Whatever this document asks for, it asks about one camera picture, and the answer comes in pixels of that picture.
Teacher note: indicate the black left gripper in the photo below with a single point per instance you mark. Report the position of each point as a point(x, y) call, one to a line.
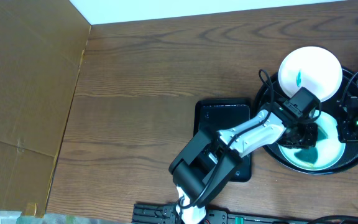
point(301, 137)

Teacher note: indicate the green yellow sponge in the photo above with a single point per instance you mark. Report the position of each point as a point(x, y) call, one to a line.
point(307, 148)

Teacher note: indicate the pale green plate front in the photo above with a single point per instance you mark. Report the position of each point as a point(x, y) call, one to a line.
point(329, 154)

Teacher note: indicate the white plate green stain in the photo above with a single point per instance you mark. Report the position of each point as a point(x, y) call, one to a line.
point(315, 68)

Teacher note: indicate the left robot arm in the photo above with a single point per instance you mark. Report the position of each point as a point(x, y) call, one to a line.
point(272, 123)

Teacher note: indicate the round black tray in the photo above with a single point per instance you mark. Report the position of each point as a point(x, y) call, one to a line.
point(350, 157)

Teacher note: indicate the black rectangular tray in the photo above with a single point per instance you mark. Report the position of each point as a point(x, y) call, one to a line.
point(213, 115)

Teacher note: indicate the cardboard panel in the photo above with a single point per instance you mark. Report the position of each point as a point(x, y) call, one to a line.
point(41, 50)

